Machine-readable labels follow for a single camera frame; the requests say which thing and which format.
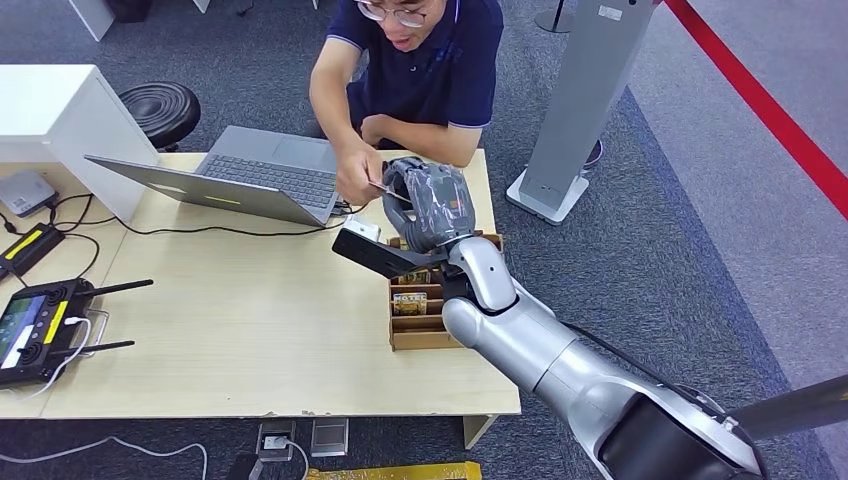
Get person's left hand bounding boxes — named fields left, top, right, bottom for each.
left=360, top=113, right=399, bottom=149

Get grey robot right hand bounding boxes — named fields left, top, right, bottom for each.
left=380, top=156, right=478, bottom=254

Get person's right hand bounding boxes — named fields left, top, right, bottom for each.
left=335, top=142, right=386, bottom=207

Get thin card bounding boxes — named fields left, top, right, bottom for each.
left=368, top=181, right=416, bottom=205

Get person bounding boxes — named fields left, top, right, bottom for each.
left=309, top=0, right=505, bottom=207

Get hotel print card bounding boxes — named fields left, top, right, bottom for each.
left=392, top=292, right=429, bottom=317

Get wooden card holder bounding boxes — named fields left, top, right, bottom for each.
left=386, top=230, right=505, bottom=352

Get white power adapter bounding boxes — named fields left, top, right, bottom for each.
left=341, top=215, right=383, bottom=244

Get grey laptop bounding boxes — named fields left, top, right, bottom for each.
left=84, top=125, right=341, bottom=229

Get glasses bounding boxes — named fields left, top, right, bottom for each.
left=354, top=0, right=429, bottom=30

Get grey standing kiosk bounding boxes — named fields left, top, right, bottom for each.
left=506, top=0, right=658, bottom=227

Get round stand base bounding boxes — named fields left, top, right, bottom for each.
left=533, top=0, right=575, bottom=35

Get black round stool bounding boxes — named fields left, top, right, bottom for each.
left=117, top=81, right=203, bottom=153

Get yellow floor tape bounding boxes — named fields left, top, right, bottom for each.
left=304, top=460, right=484, bottom=480

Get floor socket with plug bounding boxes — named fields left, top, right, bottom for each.
left=255, top=419, right=298, bottom=464

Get white cabinet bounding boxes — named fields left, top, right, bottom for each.
left=0, top=64, right=161, bottom=224

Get white furniture piece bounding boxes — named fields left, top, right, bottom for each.
left=66, top=0, right=118, bottom=43

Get white router box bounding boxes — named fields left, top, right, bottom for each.
left=0, top=170, right=60, bottom=219

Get black device with yellow label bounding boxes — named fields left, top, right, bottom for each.
left=0, top=223, right=66, bottom=280

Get black remote controller with antennas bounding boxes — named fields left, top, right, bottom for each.
left=0, top=278, right=155, bottom=391

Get dark grey robot body part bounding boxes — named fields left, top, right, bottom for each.
left=725, top=374, right=848, bottom=443

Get black laptop cable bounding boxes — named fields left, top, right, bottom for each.
left=112, top=198, right=370, bottom=240

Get thin black desk cable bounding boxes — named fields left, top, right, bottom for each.
left=47, top=192, right=102, bottom=280

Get white plug cable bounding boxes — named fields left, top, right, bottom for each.
left=280, top=437, right=311, bottom=480

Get white controller cable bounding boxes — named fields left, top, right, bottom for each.
left=18, top=316, right=93, bottom=401

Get long white floor cable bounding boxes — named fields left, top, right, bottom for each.
left=0, top=435, right=209, bottom=480

